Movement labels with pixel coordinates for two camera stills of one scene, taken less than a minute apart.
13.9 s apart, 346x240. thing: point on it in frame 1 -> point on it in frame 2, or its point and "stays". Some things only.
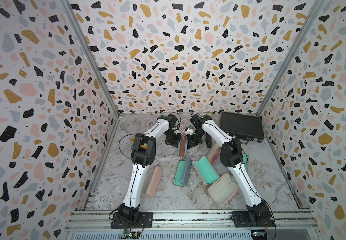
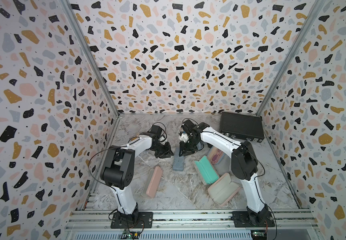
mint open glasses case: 205,170 stays
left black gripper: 174,144 -> 167,152
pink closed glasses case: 152,182 stays
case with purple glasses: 214,153 stays
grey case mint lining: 182,172 -> 178,162
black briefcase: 246,127 stays
